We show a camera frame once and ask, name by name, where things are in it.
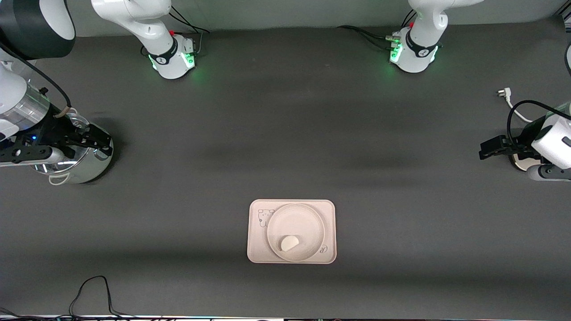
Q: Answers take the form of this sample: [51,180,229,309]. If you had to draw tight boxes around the beige round plate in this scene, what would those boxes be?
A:
[266,203,326,263]

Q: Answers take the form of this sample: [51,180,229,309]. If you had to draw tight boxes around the white half-moon steamed bun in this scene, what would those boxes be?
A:
[279,235,301,252]

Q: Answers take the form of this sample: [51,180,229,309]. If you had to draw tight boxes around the beige rectangular tray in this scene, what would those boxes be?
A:
[247,199,337,264]

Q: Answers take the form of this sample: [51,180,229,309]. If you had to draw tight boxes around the steel pot with glass lid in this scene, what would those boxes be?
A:
[33,107,115,186]

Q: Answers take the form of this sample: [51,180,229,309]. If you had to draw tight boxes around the white toaster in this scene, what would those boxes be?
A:
[510,152,541,173]

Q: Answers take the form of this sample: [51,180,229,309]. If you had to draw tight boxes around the glass pot lid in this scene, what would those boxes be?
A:
[33,113,93,175]

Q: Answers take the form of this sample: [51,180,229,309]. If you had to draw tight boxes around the white power cable with plug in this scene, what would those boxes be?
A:
[496,88,534,123]

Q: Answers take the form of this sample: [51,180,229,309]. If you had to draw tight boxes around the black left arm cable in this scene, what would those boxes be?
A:
[506,99,571,144]

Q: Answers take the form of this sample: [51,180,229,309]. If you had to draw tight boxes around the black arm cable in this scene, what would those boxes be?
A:
[0,41,73,119]
[506,99,571,144]

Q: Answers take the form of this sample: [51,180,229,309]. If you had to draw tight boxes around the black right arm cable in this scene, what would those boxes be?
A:
[0,41,73,119]

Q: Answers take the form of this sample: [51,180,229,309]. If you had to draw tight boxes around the black cable on table edge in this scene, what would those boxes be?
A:
[0,275,139,321]

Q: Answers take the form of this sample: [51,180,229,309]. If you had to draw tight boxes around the black right base cables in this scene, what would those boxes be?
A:
[141,2,210,58]

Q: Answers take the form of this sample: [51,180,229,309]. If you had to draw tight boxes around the black base cables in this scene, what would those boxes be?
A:
[336,9,418,50]
[141,2,210,58]

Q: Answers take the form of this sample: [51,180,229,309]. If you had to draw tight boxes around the black left base cables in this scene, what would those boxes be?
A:
[336,9,418,50]

